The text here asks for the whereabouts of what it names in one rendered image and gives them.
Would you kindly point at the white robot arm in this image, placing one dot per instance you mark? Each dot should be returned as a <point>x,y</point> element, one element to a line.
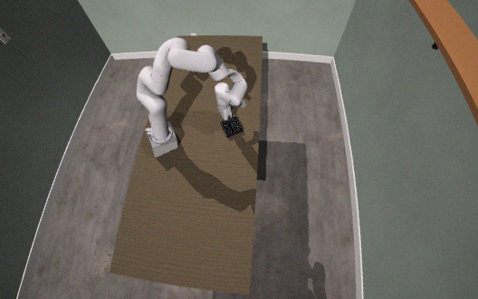
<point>157,78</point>

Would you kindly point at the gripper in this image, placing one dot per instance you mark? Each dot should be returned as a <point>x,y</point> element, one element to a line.
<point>226,113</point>

